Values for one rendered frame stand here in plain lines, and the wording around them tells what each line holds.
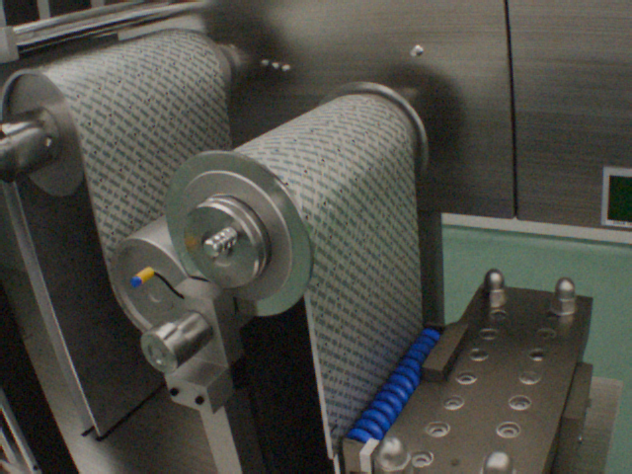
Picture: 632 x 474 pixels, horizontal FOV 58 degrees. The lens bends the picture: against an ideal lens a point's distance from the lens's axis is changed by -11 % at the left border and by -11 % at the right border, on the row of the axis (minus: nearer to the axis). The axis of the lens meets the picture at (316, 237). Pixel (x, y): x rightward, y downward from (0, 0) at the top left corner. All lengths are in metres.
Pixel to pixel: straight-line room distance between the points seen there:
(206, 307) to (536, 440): 0.33
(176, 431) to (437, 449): 0.41
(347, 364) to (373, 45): 0.39
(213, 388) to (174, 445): 0.32
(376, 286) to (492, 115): 0.25
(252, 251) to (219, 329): 0.09
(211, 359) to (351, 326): 0.13
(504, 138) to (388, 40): 0.18
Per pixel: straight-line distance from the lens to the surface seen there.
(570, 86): 0.72
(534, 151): 0.75
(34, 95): 0.69
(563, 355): 0.73
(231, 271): 0.51
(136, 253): 0.63
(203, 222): 0.51
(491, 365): 0.71
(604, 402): 0.88
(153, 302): 0.64
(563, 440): 0.69
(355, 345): 0.61
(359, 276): 0.59
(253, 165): 0.48
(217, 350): 0.56
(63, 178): 0.69
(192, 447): 0.86
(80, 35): 0.83
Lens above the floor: 1.45
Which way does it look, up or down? 24 degrees down
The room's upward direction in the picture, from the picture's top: 7 degrees counter-clockwise
